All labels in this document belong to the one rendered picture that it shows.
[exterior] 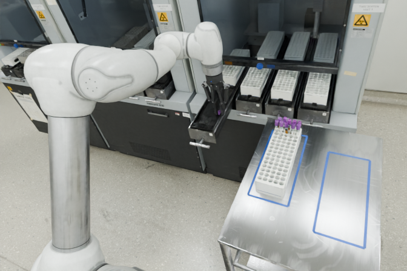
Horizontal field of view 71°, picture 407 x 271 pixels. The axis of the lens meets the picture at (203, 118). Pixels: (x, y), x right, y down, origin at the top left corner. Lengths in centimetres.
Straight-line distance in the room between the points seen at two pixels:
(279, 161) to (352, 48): 55
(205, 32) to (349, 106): 76
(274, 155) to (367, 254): 41
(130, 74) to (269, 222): 64
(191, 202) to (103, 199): 67
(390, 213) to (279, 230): 121
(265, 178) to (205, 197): 107
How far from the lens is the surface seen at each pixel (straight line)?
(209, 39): 112
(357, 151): 123
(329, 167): 115
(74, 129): 79
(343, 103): 146
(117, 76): 64
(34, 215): 253
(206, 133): 131
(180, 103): 162
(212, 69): 119
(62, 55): 74
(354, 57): 133
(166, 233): 198
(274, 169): 106
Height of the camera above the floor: 171
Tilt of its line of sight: 41 degrees down
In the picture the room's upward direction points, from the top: 12 degrees counter-clockwise
